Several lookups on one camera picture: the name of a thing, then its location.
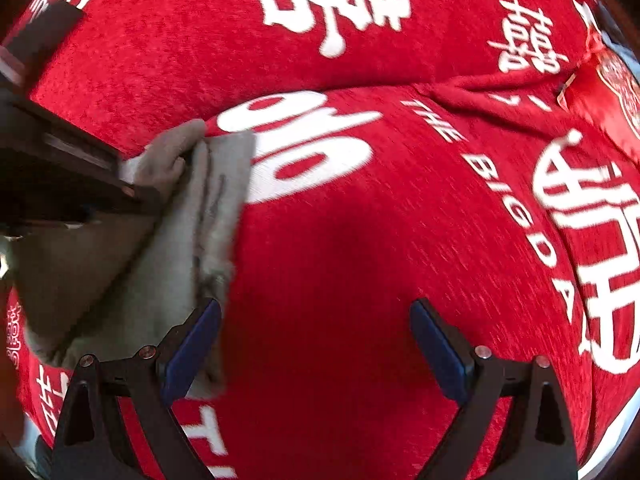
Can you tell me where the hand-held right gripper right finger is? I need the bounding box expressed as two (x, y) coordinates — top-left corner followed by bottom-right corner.
(410, 298), (581, 480)

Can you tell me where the grey small garment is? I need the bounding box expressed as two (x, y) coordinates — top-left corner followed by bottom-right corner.
(15, 119), (257, 401)

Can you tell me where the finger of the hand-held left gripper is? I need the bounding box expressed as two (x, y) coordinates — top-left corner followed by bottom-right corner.
(0, 87), (165, 233)

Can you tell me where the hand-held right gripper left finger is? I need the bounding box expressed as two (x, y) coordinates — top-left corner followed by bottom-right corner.
(50, 297), (223, 480)

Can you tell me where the red printed blanket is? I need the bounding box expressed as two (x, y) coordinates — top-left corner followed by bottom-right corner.
(5, 0), (640, 480)

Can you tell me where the red satin pillow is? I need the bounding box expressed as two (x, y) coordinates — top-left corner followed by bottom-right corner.
(556, 20), (640, 161)

